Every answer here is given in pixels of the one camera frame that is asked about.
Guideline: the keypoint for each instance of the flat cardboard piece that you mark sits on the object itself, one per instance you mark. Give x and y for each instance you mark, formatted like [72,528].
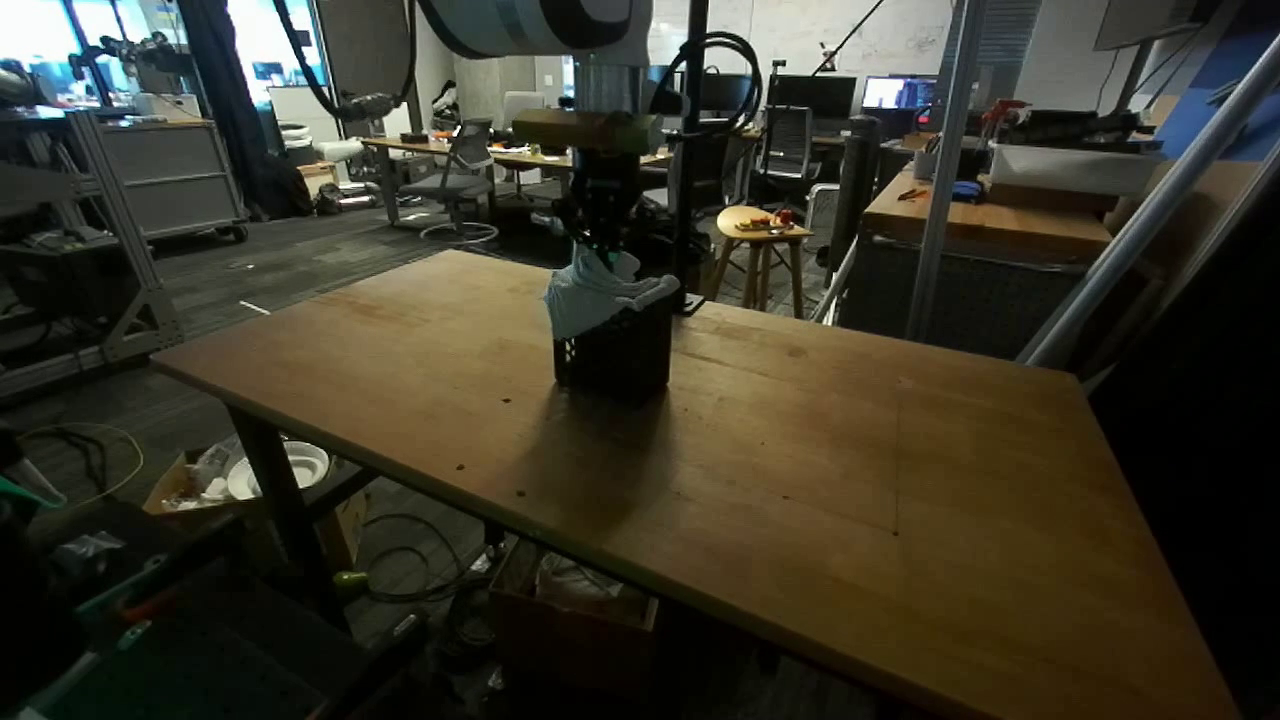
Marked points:
[182,487]

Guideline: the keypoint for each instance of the lit computer monitor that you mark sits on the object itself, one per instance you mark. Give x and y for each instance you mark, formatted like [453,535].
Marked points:
[896,92]

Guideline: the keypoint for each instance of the diagonal silver metal pole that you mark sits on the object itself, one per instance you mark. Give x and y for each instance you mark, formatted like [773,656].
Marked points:
[1161,203]

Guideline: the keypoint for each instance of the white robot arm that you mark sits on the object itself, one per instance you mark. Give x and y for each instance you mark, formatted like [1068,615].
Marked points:
[533,20]

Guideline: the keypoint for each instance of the round wooden stool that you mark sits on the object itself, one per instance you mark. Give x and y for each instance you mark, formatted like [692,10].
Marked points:
[761,227]

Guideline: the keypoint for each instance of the wooden top workbench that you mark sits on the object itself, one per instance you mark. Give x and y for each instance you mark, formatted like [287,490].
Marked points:
[986,227]

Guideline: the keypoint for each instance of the grey office chair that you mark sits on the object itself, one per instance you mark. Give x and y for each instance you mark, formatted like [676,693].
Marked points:
[467,173]
[787,141]

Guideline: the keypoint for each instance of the grey drawer cabinet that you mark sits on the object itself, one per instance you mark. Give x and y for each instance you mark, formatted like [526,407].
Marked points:
[173,173]

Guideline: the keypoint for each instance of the grey metal shelving rack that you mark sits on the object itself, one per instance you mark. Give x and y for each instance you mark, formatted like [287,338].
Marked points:
[82,265]

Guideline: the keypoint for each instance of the white terry towel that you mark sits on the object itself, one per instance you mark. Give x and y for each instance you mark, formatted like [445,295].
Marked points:
[585,295]

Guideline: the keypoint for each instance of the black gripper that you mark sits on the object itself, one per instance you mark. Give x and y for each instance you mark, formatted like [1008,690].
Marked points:
[604,203]

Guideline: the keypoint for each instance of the black metal table leg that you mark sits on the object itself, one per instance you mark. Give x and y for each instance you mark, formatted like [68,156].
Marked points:
[287,523]

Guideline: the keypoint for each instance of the red hand tool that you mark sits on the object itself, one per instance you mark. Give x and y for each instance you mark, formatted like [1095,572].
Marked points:
[758,223]

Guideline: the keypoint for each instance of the white rectangular bin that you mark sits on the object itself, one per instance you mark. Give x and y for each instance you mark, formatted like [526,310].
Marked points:
[1067,164]

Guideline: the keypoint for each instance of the brown cardboard box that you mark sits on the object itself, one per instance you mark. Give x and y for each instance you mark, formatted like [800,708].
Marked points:
[575,615]

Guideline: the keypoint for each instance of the black mesh box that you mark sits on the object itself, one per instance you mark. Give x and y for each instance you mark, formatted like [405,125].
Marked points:
[622,352]

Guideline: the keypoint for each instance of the white round bowl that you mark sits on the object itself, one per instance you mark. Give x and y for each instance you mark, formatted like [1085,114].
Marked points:
[287,466]

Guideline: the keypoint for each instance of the tan wrist camera bar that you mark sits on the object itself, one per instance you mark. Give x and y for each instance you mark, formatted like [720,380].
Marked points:
[580,133]

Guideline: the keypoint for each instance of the vertical silver metal post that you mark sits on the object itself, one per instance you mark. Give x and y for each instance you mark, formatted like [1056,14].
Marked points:
[940,160]

